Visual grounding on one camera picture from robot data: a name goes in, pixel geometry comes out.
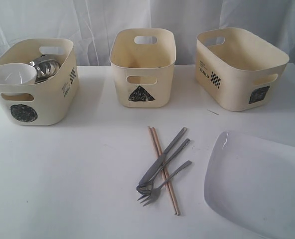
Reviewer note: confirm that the white round bowl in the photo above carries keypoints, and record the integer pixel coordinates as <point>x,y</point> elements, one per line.
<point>17,74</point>

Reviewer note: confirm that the cream bin circle mark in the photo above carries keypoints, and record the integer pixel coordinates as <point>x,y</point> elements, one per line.
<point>44,103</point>

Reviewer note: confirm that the grey metal knife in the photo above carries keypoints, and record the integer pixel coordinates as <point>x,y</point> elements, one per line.
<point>156,165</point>

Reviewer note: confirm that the white rectangular plate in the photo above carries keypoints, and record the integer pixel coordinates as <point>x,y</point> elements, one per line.
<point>250,182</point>

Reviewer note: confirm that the cream bin square mark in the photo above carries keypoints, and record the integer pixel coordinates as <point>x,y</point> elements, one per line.
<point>237,68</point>

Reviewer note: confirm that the white curtain backdrop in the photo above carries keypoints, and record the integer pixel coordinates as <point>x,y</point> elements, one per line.
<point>93,24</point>

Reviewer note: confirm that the grey metal spoon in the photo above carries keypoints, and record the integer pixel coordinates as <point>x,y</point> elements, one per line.
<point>146,188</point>

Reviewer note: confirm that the grey metal fork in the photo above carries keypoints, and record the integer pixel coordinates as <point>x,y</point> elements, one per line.
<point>155,193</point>

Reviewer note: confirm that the steel bowl with handle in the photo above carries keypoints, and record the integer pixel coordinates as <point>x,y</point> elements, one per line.
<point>45,66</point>

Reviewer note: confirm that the cream bin triangle mark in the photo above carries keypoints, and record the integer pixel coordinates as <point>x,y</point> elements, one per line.
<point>142,61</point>

